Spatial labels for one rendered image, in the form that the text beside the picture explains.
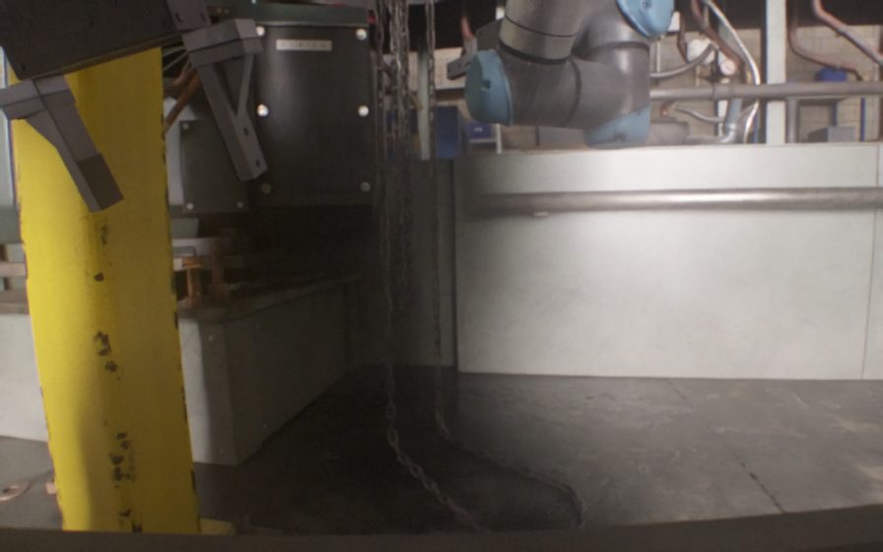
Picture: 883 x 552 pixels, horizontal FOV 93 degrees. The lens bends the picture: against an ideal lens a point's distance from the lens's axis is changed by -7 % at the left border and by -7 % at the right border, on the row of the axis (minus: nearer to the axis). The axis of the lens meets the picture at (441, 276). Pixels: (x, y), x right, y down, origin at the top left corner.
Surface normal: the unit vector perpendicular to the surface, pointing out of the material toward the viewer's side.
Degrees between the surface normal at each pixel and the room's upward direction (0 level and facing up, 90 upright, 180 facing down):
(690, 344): 90
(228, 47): 113
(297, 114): 90
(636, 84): 90
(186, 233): 62
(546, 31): 132
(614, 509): 0
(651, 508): 0
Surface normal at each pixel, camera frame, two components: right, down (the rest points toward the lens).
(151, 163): 0.98, 0.00
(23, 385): -0.18, 0.11
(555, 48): 0.29, 0.74
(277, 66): 0.16, 0.10
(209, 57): -0.05, 0.49
